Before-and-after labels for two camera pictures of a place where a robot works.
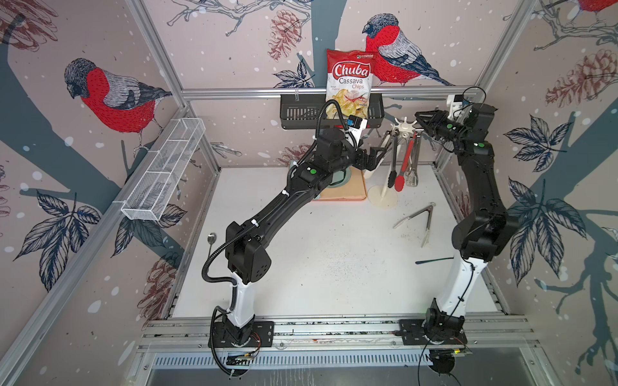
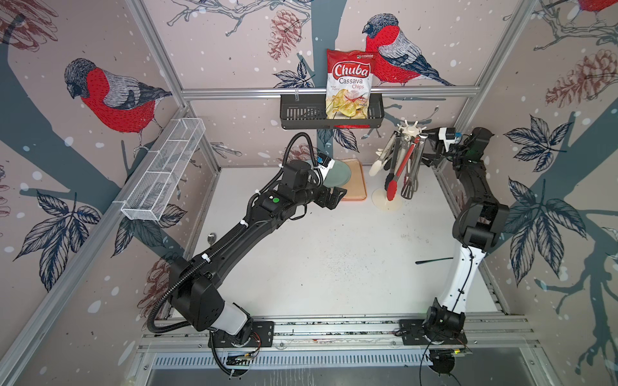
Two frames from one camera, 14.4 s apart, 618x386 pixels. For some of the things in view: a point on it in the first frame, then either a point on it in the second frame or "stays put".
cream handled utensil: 412,177 -> 400,158
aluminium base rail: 169,335 stays put
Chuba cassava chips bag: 349,80 stays put
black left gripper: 370,160 -> 334,197
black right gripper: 434,121 -> 437,150
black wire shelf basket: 300,112 stays put
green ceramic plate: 340,178 stays put
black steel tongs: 393,175 stays put
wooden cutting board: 354,189 stays put
